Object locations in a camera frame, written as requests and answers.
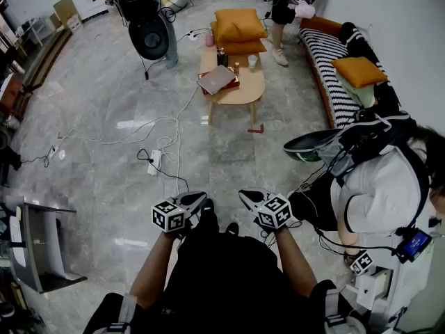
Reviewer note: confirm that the red floor tape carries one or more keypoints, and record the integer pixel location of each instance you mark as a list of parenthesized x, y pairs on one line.
[(259, 129)]

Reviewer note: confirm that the person's left forearm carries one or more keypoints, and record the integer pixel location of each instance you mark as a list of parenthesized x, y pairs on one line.
[(153, 266)]

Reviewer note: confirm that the white power strip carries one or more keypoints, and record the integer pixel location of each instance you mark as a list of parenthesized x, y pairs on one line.
[(53, 151), (193, 35), (154, 162)]

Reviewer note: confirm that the grey cabinet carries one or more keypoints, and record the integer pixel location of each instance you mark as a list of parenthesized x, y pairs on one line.
[(38, 242)]

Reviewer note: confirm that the wooden coffee table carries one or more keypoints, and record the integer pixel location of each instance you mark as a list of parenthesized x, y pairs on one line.
[(248, 85)]

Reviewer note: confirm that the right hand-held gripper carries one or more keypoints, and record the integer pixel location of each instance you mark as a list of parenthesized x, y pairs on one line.
[(274, 211)]

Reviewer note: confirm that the low wooden cabinet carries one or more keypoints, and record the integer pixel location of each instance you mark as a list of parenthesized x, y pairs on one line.
[(45, 61)]

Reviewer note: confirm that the person's right shoe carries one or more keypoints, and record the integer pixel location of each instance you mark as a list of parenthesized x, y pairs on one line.
[(232, 229)]

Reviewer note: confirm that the blue screen device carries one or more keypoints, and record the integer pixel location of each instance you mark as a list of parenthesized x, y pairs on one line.
[(415, 244)]

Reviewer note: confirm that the person's black clothing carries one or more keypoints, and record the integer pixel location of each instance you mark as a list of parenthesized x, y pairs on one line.
[(226, 284)]

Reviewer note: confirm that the small orange bottle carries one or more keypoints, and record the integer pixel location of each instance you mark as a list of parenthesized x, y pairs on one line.
[(236, 68)]

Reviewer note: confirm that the white box red label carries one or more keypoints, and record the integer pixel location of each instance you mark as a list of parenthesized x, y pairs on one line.
[(74, 23)]

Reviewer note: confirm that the brown book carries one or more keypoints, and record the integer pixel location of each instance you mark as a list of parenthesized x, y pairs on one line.
[(216, 79)]

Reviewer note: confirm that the person's shoe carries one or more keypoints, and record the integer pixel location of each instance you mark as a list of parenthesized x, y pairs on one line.
[(208, 212), (232, 229)]

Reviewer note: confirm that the light green cushion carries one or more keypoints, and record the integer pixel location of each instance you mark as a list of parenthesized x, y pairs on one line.
[(361, 96)]

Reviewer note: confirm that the red hardcover book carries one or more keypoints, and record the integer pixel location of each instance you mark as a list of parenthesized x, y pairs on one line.
[(233, 83)]

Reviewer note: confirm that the white cup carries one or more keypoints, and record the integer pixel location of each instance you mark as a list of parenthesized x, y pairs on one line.
[(252, 62)]

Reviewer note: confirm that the person's left shoe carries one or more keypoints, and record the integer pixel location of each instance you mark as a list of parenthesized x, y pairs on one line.
[(208, 212)]

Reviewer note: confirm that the pink cloth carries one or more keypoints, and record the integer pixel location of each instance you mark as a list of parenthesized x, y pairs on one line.
[(305, 9)]

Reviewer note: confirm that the pink bottle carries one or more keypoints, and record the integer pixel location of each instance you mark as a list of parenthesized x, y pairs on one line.
[(209, 38)]

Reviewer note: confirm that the cardboard box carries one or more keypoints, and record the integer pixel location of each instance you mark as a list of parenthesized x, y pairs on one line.
[(65, 9)]

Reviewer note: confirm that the black white striped blanket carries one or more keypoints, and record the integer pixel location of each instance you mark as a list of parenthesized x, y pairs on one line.
[(323, 47)]

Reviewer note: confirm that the dark soap dispenser bottle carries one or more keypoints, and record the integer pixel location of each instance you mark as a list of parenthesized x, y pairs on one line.
[(222, 59)]

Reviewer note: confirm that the person's right forearm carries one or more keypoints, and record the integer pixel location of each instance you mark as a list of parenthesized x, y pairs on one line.
[(293, 263)]

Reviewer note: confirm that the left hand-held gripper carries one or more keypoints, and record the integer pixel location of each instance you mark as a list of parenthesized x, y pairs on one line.
[(168, 216)]

